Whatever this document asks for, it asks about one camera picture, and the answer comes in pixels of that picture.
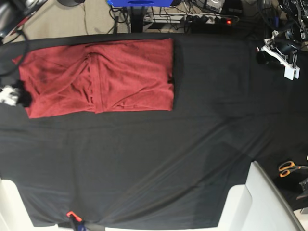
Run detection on white power strip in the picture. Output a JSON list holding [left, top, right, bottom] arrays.
[[143, 12, 238, 26]]

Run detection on red long-sleeve shirt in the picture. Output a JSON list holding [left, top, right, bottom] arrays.
[[13, 38, 174, 119]]

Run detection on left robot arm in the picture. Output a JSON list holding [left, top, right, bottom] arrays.
[[256, 0, 308, 80]]

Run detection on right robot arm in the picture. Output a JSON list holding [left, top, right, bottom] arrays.
[[0, 0, 46, 107]]

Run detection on black table cloth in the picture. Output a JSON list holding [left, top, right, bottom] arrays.
[[0, 33, 308, 230]]

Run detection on blue plastic box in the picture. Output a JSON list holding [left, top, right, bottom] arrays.
[[107, 0, 173, 7]]

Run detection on black stand post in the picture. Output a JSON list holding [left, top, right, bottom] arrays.
[[128, 7, 147, 33]]

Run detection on blue clamp at bottom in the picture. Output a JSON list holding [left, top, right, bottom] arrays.
[[66, 211, 89, 231]]

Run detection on white table frame right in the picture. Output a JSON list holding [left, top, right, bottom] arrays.
[[218, 161, 304, 231]]

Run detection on yellow-handled scissors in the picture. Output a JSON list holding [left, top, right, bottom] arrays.
[[278, 161, 308, 178]]

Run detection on blue clamp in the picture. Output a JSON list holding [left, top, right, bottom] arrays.
[[66, 211, 89, 231], [272, 16, 280, 28]]

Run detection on blue clamp at right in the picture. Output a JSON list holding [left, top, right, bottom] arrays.
[[272, 16, 280, 28]]

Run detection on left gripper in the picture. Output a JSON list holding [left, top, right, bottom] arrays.
[[256, 23, 308, 80]]

